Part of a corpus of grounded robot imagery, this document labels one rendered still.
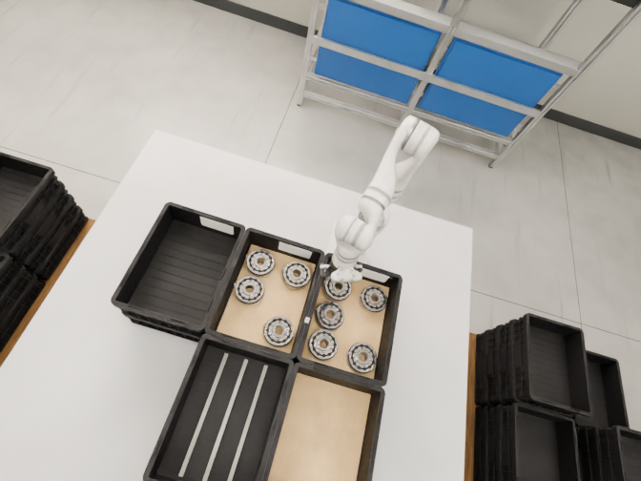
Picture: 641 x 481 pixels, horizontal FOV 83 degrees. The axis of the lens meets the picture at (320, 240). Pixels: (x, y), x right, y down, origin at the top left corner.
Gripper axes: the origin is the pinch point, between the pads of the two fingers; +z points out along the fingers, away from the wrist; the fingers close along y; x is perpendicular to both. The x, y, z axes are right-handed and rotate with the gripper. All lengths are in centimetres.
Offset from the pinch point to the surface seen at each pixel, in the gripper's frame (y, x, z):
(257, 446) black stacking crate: 25, 49, 15
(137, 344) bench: 69, 16, 24
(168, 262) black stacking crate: 59, -10, 12
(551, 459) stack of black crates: -107, 62, 70
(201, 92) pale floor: 81, -189, 93
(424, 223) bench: -50, -41, 33
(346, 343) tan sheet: -4.7, 18.5, 16.8
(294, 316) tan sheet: 13.8, 9.1, 15.4
